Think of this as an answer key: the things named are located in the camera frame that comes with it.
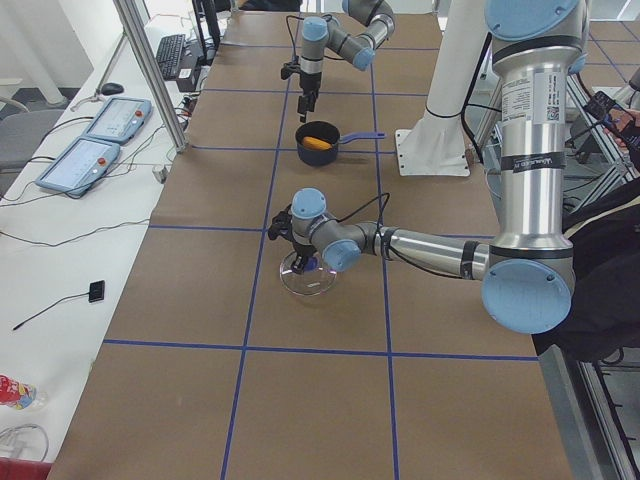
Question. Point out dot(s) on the yellow toy corn cob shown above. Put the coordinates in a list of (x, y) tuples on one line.
[(317, 144)]

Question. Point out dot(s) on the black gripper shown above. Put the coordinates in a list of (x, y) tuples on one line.
[(309, 83), (301, 249)]

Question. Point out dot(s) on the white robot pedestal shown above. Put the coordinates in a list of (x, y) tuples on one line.
[(435, 146)]

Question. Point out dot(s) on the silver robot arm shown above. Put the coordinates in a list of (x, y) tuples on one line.
[(321, 33), (526, 270)]

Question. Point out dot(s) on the black smartphone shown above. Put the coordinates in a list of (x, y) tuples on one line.
[(613, 116)]

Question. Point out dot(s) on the glass pot lid blue knob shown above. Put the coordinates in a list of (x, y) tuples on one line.
[(317, 278)]

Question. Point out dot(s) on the upper teach pendant tablet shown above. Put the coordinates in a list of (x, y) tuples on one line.
[(119, 119)]

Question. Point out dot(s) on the aluminium frame post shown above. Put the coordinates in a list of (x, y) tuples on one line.
[(134, 29)]

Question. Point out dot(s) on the small black device on table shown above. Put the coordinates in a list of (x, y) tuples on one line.
[(96, 291)]

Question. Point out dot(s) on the dark blue saucepan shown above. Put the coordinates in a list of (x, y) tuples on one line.
[(330, 133)]

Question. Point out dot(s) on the black keyboard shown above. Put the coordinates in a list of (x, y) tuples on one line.
[(169, 55)]

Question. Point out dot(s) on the lower teach pendant tablet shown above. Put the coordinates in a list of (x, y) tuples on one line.
[(85, 161)]

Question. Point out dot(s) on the teach pendant tablet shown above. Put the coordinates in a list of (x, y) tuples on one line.
[(119, 119), (85, 161)]

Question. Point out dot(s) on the plastic drink bottle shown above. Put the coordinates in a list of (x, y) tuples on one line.
[(21, 396)]

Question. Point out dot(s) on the black computer mouse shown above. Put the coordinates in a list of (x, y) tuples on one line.
[(111, 88)]

